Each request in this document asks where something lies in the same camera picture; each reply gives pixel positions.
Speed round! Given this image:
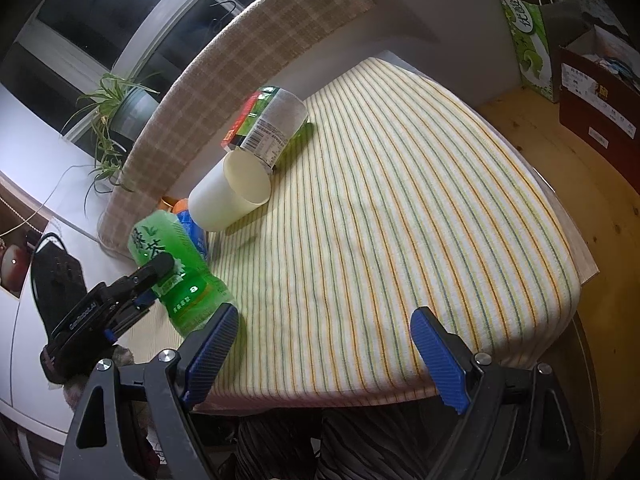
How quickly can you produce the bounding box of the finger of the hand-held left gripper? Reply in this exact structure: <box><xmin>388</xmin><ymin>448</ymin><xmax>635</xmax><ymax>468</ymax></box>
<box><xmin>104</xmin><ymin>291</ymin><xmax>155</xmax><ymax>345</ymax></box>
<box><xmin>117</xmin><ymin>253</ymin><xmax>176</xmax><ymax>295</ymax></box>

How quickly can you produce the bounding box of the striped yellow cloth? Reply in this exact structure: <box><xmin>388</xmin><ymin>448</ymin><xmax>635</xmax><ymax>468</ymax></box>
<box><xmin>127</xmin><ymin>56</ymin><xmax>583</xmax><ymax>408</ymax></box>

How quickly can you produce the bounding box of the blue bottle orange cap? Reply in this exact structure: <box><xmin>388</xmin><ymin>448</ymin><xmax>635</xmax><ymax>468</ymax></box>
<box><xmin>173</xmin><ymin>199</ymin><xmax>211</xmax><ymax>263</ymax></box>

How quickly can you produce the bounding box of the green tea bottle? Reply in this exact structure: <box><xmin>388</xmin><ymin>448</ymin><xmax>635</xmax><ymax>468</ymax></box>
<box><xmin>127</xmin><ymin>210</ymin><xmax>240</xmax><ymax>338</ymax></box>

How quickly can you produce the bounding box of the green printed carton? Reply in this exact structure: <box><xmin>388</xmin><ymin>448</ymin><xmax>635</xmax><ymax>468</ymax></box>
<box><xmin>501</xmin><ymin>0</ymin><xmax>592</xmax><ymax>104</ymax></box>

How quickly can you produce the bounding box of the white cup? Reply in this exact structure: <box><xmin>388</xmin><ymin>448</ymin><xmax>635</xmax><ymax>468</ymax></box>
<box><xmin>188</xmin><ymin>150</ymin><xmax>273</xmax><ymax>233</ymax></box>

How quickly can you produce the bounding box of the clear plastic bottle red-green label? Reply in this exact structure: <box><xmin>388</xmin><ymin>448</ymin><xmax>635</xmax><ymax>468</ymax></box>
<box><xmin>221</xmin><ymin>86</ymin><xmax>309</xmax><ymax>170</ymax></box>

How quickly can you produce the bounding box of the white desk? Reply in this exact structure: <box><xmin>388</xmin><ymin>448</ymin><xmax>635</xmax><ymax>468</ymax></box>
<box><xmin>0</xmin><ymin>82</ymin><xmax>168</xmax><ymax>436</ymax></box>

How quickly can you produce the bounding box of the potted spider plant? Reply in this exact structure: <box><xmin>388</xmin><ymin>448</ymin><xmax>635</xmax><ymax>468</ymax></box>
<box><xmin>60</xmin><ymin>72</ymin><xmax>162</xmax><ymax>216</ymax></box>

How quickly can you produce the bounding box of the brown cardboard box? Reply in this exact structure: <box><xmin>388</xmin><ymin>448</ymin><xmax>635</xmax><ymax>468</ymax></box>
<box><xmin>558</xmin><ymin>24</ymin><xmax>640</xmax><ymax>196</ymax></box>

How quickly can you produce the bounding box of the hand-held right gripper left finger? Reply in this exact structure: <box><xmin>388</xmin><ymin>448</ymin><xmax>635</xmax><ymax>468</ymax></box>
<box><xmin>60</xmin><ymin>304</ymin><xmax>241</xmax><ymax>480</ymax></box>

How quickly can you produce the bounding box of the black bag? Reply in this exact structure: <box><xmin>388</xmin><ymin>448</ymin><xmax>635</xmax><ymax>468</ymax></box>
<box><xmin>30</xmin><ymin>232</ymin><xmax>90</xmax><ymax>342</ymax></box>

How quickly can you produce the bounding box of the thin white cable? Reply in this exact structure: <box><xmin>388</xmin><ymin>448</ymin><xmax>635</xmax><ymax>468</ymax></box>
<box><xmin>19</xmin><ymin>162</ymin><xmax>97</xmax><ymax>233</ymax></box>

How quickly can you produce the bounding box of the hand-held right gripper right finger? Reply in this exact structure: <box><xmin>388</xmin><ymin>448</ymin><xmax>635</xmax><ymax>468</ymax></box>
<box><xmin>410</xmin><ymin>306</ymin><xmax>587</xmax><ymax>480</ymax></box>

